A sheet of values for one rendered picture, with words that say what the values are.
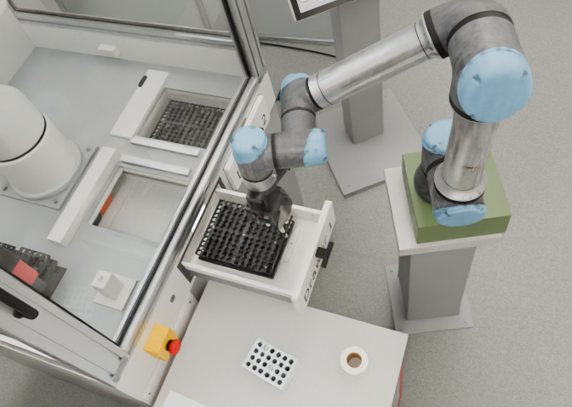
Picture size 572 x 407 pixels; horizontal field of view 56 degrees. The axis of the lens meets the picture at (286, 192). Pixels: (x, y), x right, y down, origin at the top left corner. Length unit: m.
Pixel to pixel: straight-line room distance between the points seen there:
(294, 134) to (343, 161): 1.52
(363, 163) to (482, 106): 1.66
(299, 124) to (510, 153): 1.72
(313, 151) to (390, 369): 0.63
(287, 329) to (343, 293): 0.86
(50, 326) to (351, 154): 1.81
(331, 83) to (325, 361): 0.72
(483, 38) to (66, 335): 0.93
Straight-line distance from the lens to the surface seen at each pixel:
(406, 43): 1.08
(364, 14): 2.12
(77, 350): 1.22
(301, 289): 1.36
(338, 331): 1.48
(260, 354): 1.47
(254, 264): 1.43
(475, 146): 1.11
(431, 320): 2.27
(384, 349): 1.46
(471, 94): 0.95
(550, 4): 3.42
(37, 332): 1.11
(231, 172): 1.58
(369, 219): 2.47
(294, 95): 1.16
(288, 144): 1.09
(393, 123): 2.72
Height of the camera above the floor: 2.17
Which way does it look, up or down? 57 degrees down
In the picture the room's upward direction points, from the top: 18 degrees counter-clockwise
